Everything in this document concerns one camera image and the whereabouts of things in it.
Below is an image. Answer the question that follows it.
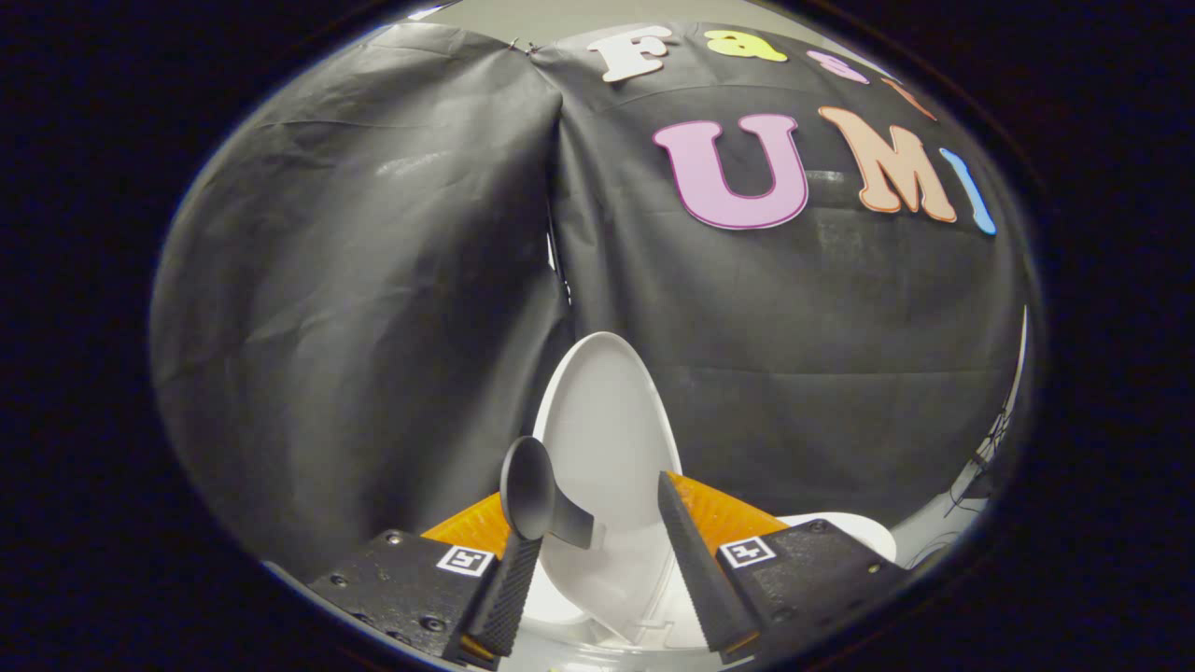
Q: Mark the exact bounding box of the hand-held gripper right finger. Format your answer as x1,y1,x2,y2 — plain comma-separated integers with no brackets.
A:
657,471,907,662

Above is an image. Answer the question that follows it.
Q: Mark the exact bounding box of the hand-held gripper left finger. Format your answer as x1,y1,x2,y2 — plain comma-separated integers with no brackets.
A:
308,491,545,670

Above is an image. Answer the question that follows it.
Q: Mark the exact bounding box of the dark grey lid handle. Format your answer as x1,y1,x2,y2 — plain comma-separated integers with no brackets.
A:
499,436,598,552

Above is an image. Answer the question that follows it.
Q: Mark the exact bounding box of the white toilet lid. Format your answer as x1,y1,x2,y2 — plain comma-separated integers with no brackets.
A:
530,331,688,647

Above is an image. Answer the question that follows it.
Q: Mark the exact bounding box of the black backdrop cloth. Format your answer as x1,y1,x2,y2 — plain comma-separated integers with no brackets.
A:
149,21,1033,580

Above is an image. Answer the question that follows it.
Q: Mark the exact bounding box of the long black floor cable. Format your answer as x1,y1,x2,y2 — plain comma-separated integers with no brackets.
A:
943,401,1023,566

